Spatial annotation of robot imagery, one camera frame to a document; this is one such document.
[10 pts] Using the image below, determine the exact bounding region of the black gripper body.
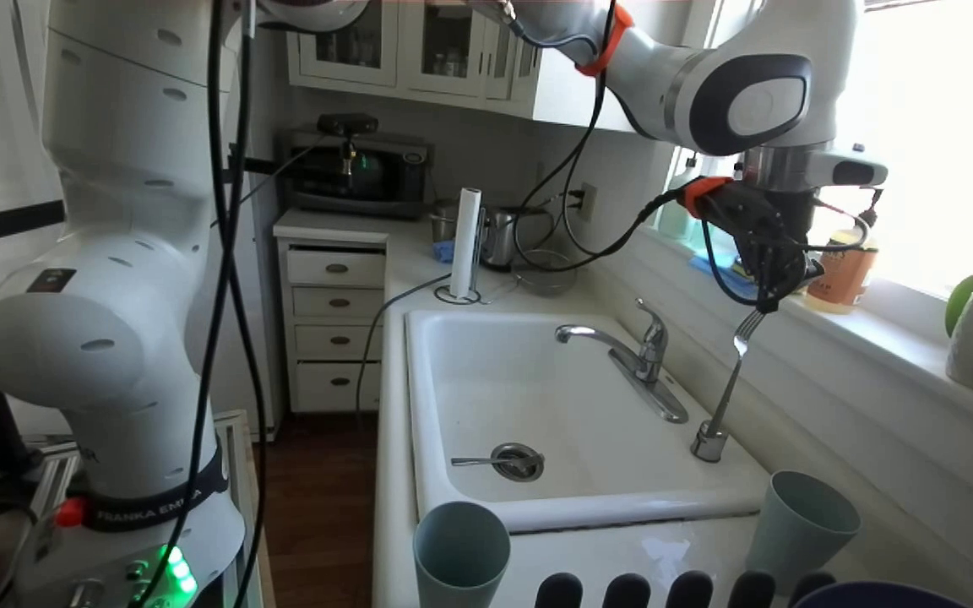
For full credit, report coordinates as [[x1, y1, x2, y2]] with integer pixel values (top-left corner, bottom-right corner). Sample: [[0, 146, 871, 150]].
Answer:
[[716, 183, 817, 279]]

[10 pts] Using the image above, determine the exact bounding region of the chrome sink faucet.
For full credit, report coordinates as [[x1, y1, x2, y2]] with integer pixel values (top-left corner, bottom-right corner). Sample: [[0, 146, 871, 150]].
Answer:
[[556, 297, 698, 425]]

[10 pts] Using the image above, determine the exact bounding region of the chrome sink hole cap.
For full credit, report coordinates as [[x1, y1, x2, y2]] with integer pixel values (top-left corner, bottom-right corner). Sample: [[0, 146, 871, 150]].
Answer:
[[685, 415, 735, 466]]

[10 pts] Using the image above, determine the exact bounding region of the grey plastic cup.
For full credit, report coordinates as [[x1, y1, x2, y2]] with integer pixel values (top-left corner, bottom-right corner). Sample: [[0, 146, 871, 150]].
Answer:
[[747, 466, 867, 586]]

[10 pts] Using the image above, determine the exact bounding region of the white farmhouse sink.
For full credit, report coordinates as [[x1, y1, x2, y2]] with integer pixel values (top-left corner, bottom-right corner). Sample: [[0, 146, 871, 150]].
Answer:
[[370, 294, 779, 608]]

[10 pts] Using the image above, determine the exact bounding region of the metal sink drain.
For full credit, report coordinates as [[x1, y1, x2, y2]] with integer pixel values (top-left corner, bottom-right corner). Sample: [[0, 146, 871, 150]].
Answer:
[[492, 440, 547, 482]]

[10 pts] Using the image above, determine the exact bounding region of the pale blue plastic cup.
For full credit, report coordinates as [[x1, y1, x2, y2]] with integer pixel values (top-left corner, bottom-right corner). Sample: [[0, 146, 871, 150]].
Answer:
[[413, 495, 514, 608]]

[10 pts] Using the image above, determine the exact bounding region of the blue sponge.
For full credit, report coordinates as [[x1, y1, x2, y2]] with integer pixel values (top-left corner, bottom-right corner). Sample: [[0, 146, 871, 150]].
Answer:
[[693, 239, 764, 300]]

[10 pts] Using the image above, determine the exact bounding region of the amber soap pump bottle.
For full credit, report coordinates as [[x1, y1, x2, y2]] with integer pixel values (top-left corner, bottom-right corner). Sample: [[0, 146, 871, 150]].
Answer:
[[806, 183, 890, 314]]

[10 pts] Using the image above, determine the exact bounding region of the metal jar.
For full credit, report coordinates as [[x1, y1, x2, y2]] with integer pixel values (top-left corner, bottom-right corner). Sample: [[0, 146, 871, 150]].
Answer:
[[479, 207, 519, 275]]

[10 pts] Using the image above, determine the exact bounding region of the blue bowl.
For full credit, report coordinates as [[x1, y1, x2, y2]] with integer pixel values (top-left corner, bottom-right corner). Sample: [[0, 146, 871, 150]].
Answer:
[[792, 579, 969, 608]]

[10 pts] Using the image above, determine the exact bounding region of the small dark jar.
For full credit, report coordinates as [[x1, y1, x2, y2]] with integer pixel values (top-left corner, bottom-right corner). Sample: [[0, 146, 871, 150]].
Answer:
[[431, 199, 462, 264]]

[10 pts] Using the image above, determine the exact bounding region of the black dish rack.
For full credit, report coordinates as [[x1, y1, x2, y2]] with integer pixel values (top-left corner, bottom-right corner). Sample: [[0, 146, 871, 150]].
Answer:
[[532, 568, 852, 608]]

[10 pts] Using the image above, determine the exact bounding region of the white upper cabinet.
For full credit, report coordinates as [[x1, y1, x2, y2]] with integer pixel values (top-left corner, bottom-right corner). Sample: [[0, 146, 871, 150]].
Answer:
[[285, 0, 669, 133]]

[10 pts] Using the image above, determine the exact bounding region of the black toaster oven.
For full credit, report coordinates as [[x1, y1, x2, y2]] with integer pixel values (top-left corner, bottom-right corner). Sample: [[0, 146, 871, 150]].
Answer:
[[278, 112, 437, 219]]

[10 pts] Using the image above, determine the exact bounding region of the white drawer cabinet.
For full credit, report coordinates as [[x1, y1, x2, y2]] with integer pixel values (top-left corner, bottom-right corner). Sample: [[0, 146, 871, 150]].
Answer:
[[272, 212, 397, 437]]

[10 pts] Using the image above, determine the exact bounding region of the metal robot cart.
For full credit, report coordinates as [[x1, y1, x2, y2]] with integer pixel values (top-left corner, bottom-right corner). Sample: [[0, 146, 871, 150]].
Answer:
[[0, 406, 278, 608]]

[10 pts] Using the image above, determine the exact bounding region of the white wall outlet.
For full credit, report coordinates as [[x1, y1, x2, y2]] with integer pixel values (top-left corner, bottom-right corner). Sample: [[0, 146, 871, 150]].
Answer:
[[569, 179, 601, 223]]

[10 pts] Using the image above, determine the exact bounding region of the white window frame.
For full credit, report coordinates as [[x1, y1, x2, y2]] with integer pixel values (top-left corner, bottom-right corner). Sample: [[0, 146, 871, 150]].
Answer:
[[654, 0, 973, 306]]

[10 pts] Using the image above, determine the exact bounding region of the thin grey power cord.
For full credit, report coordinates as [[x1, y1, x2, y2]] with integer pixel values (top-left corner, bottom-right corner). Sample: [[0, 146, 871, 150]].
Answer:
[[351, 271, 452, 415]]

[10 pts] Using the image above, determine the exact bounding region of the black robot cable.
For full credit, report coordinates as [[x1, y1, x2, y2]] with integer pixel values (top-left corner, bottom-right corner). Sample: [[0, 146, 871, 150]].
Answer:
[[129, 0, 829, 608]]

